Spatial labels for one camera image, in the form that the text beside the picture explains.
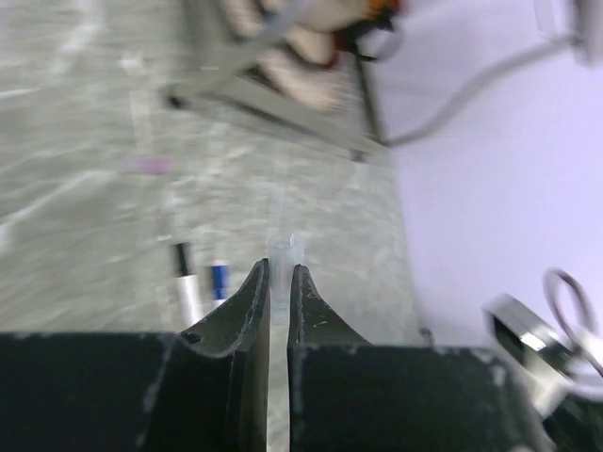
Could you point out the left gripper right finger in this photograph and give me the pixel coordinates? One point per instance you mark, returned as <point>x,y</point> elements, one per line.
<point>346,394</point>

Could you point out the metal dish rack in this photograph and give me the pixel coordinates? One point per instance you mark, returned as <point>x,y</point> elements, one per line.
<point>253,71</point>

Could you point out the beige ceramic bowl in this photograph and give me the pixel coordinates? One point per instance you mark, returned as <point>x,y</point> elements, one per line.
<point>311,36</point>

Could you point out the brown rimmed plate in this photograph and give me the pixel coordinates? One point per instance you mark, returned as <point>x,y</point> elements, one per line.
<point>301,66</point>

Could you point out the pink pen cap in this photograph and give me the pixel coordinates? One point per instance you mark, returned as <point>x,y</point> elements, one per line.
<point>152,166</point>

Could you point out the blue marker cap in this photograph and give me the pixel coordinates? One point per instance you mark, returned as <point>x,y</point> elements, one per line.
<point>218,273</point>

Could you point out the dark red mug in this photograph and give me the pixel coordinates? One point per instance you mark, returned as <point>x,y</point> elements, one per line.
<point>380,16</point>

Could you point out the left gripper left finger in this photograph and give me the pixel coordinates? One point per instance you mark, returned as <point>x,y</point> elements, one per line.
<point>202,389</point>

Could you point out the black white marker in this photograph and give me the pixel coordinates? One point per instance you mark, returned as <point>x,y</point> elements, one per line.
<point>189,299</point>

